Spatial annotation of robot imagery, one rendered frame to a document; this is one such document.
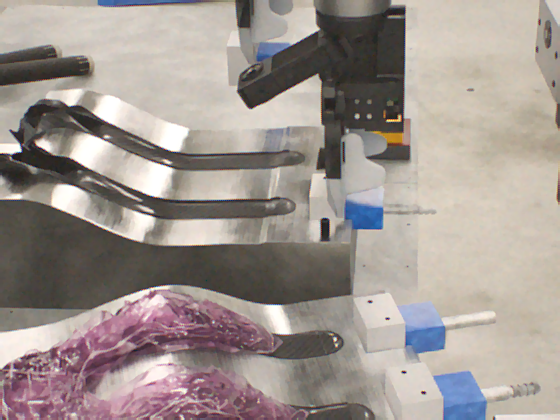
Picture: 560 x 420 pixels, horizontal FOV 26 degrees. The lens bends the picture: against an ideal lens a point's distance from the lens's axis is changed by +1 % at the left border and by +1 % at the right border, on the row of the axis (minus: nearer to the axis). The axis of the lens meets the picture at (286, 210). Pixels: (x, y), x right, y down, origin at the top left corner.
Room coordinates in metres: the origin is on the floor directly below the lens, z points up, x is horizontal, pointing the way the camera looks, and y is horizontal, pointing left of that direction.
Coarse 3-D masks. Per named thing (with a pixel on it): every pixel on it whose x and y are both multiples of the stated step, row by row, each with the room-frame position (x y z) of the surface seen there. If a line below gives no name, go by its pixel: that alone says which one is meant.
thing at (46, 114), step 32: (32, 128) 1.18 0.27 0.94; (96, 128) 1.22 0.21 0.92; (0, 160) 1.10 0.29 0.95; (32, 160) 1.13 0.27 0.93; (64, 160) 1.12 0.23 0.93; (160, 160) 1.20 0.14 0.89; (192, 160) 1.21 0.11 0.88; (224, 160) 1.20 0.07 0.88; (256, 160) 1.20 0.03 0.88; (288, 160) 1.19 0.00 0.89; (96, 192) 1.09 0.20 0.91; (128, 192) 1.11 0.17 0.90
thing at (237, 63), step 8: (232, 32) 1.40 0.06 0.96; (232, 40) 1.37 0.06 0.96; (232, 48) 1.35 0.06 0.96; (256, 48) 1.36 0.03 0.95; (264, 48) 1.37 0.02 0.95; (272, 48) 1.37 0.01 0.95; (280, 48) 1.37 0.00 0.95; (232, 56) 1.35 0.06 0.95; (240, 56) 1.35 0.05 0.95; (256, 56) 1.35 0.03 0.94; (264, 56) 1.35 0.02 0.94; (232, 64) 1.35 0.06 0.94; (240, 64) 1.35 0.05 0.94; (248, 64) 1.35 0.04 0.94; (232, 72) 1.35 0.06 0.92; (240, 72) 1.35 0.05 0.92; (232, 80) 1.35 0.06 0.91
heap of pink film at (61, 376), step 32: (96, 320) 0.86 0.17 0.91; (128, 320) 0.85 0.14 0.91; (160, 320) 0.84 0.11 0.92; (192, 320) 0.85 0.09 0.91; (224, 320) 0.86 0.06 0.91; (32, 352) 0.84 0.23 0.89; (64, 352) 0.83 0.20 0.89; (96, 352) 0.82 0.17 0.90; (128, 352) 0.83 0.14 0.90; (256, 352) 0.85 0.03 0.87; (0, 384) 0.80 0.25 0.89; (32, 384) 0.79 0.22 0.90; (64, 384) 0.79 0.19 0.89; (128, 384) 0.77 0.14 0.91; (160, 384) 0.76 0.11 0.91; (192, 384) 0.75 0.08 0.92; (224, 384) 0.76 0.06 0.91; (0, 416) 0.75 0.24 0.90; (32, 416) 0.75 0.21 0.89; (64, 416) 0.74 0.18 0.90; (96, 416) 0.75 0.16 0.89; (128, 416) 0.74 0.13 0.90; (160, 416) 0.72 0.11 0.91; (192, 416) 0.72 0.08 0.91; (224, 416) 0.74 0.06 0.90; (256, 416) 0.74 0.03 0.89; (288, 416) 0.76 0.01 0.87
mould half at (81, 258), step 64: (64, 128) 1.19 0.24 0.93; (128, 128) 1.23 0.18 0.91; (256, 128) 1.27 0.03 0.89; (320, 128) 1.26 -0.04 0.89; (0, 192) 1.05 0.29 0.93; (64, 192) 1.06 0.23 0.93; (192, 192) 1.13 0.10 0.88; (256, 192) 1.12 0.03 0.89; (0, 256) 1.04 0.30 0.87; (64, 256) 1.03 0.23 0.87; (128, 256) 1.03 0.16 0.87; (192, 256) 1.02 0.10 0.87; (256, 256) 1.01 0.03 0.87; (320, 256) 1.00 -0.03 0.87
